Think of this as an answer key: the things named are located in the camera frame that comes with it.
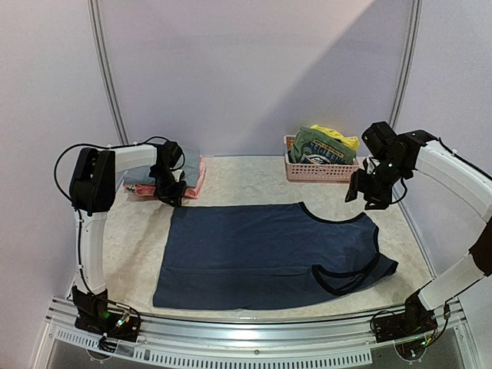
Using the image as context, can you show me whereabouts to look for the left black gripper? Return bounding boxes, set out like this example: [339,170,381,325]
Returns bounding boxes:
[151,167,186,207]

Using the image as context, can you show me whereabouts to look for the grey-blue button shirt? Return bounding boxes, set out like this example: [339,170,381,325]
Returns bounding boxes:
[123,147,201,188]

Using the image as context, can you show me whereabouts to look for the pink perforated laundry basket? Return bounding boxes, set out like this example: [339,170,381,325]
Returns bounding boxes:
[283,135,361,183]

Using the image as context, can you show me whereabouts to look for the navy printed t-shirt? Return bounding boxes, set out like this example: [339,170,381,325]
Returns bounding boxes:
[152,202,398,311]

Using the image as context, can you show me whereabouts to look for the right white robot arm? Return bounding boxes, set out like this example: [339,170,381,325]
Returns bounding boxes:
[345,121,491,335]

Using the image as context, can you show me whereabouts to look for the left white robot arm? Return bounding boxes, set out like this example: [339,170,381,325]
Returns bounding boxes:
[68,141,186,296]

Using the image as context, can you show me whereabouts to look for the pink folded garment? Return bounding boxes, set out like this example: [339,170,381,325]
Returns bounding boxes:
[123,155,207,199]

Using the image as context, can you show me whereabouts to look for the yellow garment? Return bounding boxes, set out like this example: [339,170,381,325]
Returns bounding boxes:
[310,125,361,151]

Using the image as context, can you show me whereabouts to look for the green printed t-shirt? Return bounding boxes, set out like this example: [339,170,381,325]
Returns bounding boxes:
[288,127,357,165]

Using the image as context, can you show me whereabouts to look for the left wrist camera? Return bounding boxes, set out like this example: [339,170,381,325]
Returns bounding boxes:
[162,141,185,171]

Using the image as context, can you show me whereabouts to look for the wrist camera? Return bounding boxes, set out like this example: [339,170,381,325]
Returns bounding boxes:
[162,141,185,171]
[362,121,396,157]

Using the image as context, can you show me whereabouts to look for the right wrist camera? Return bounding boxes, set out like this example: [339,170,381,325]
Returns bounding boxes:
[362,121,396,157]

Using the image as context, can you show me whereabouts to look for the right aluminium wall post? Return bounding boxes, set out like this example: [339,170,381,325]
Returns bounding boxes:
[377,1,422,129]

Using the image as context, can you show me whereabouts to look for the aluminium wall post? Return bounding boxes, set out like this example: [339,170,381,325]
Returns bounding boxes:
[377,1,422,129]
[88,0,129,144]

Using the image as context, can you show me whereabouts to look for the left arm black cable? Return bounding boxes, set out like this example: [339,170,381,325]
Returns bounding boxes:
[53,143,97,204]

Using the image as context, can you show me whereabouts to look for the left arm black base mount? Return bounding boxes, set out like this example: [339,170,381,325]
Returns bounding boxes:
[71,287,141,343]

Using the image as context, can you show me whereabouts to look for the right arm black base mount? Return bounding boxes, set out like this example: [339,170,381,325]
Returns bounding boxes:
[370,290,451,359]

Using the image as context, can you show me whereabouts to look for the aluminium front rail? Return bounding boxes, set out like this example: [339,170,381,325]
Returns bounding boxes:
[33,298,487,368]

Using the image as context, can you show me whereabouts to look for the left aluminium wall post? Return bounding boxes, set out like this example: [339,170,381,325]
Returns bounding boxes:
[88,0,129,144]

